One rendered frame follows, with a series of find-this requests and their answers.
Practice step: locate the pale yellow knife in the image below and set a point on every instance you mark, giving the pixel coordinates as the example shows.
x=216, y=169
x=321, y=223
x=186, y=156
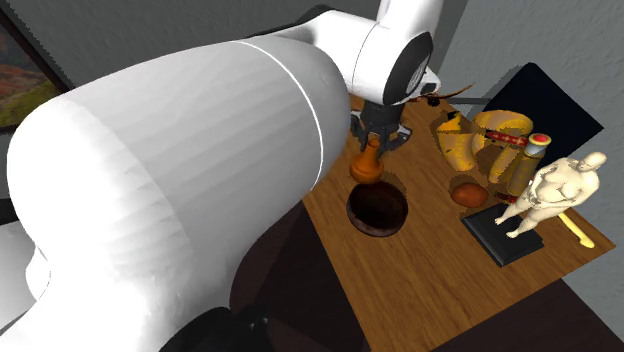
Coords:
x=576, y=231

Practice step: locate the cream human figure on black base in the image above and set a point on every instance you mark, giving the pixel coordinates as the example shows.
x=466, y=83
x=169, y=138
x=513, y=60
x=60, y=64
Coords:
x=556, y=183

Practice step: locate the brown thin curved tool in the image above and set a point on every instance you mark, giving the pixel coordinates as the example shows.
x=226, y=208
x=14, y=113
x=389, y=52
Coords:
x=441, y=96

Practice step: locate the orange vase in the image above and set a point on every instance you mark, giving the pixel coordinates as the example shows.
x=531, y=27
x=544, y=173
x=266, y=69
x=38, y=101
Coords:
x=366, y=168

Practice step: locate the yellow bottle with red cap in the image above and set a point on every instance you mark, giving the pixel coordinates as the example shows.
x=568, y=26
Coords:
x=524, y=168

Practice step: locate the window with landscape view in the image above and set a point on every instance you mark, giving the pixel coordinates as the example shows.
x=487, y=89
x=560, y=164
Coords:
x=22, y=88

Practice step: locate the dark brown bowl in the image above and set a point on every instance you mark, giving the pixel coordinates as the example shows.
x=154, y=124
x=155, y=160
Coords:
x=377, y=209

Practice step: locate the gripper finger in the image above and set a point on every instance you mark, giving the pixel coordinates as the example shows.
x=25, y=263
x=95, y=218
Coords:
x=396, y=138
x=360, y=132

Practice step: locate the brown round fruit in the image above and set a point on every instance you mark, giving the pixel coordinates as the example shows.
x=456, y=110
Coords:
x=469, y=194

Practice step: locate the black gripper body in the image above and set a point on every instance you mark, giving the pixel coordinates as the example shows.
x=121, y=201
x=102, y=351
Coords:
x=380, y=113

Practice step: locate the yellow curved shell with red band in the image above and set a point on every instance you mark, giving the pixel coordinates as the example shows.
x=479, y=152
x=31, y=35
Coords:
x=460, y=148

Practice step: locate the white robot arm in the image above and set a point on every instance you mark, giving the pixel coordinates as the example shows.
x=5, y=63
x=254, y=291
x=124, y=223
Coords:
x=161, y=185

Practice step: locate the wooden table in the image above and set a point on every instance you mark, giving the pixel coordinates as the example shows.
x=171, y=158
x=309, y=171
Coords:
x=429, y=282

